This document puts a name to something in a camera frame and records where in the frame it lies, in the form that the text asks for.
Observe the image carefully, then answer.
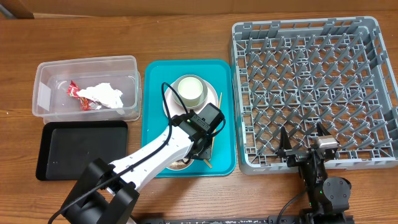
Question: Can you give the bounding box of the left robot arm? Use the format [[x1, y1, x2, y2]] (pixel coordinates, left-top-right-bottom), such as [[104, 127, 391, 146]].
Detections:
[[57, 111, 225, 223]]

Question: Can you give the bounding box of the grey-white bowl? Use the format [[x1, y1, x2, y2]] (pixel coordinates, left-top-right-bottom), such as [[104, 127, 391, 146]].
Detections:
[[172, 75, 208, 108]]

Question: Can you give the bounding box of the grey plastic dish rack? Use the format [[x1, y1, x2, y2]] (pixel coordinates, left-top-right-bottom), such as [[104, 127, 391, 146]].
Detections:
[[230, 16, 397, 175]]

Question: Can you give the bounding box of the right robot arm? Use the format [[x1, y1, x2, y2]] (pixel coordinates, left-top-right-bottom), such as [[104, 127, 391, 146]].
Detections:
[[276, 123, 354, 223]]

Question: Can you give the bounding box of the wooden chopstick right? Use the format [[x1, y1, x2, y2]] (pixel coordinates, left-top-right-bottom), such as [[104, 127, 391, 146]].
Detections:
[[208, 92, 223, 161]]

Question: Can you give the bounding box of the black tray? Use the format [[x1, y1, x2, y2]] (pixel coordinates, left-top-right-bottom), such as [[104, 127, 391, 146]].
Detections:
[[35, 121, 128, 181]]

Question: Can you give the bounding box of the white napkin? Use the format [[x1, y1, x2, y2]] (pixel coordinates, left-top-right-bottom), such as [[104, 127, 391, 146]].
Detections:
[[77, 83, 124, 108]]

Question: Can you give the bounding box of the small pink bowl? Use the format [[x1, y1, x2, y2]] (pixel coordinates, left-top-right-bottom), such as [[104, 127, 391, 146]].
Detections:
[[167, 158, 193, 170]]

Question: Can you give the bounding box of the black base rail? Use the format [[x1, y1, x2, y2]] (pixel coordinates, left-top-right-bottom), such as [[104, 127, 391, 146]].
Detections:
[[136, 215, 355, 224]]

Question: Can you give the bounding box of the clear plastic bin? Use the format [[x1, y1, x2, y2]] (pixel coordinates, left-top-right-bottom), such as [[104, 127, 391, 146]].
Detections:
[[32, 55, 142, 124]]

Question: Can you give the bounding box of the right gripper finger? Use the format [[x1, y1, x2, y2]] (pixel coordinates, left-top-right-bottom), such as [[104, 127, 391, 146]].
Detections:
[[279, 126, 292, 151], [316, 122, 331, 136]]

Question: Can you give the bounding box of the red snack wrapper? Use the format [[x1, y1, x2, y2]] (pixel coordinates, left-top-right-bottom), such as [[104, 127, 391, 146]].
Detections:
[[67, 81, 101, 111]]

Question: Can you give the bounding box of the pink plate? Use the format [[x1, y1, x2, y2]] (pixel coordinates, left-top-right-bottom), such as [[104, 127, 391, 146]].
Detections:
[[165, 81, 219, 117]]

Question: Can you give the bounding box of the teal plastic tray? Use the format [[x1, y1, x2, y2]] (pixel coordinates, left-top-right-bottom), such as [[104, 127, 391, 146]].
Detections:
[[141, 59, 237, 177]]

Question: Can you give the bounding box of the white cup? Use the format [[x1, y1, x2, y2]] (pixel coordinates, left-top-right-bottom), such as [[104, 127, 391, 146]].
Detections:
[[177, 77, 203, 106]]

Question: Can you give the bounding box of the wooden chopstick diagonal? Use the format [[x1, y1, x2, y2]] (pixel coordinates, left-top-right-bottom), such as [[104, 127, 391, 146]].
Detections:
[[203, 159, 213, 169]]

